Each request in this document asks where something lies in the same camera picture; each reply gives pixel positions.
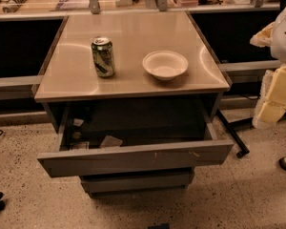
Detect grey top drawer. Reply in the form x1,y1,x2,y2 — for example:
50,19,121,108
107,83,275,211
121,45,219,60
36,105,235,178

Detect grey drawer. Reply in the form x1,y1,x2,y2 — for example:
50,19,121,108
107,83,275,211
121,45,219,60
36,105,235,178
80,167,194,195

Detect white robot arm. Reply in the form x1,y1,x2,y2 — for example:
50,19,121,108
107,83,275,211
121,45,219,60
250,7,286,62

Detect grey drawer cabinet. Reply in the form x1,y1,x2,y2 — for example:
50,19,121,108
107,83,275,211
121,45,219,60
31,10,233,199

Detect grey lower drawer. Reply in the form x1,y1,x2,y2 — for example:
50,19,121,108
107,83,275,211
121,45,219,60
80,167,194,195

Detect white paper slip in drawer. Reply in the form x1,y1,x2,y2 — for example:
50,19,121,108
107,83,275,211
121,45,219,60
100,135,123,148

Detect small white tag in drawer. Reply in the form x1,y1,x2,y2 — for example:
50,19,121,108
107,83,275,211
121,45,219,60
73,118,84,127

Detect black stand base with wheel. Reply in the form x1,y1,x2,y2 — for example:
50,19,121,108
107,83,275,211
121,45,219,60
216,110,253,158

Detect white ceramic bowl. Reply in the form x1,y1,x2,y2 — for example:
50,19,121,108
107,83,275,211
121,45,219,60
142,51,189,81

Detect green soda can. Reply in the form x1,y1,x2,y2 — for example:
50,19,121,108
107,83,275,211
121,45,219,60
92,36,115,77

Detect purple white booklet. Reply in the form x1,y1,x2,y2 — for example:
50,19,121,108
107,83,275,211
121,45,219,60
55,0,90,10

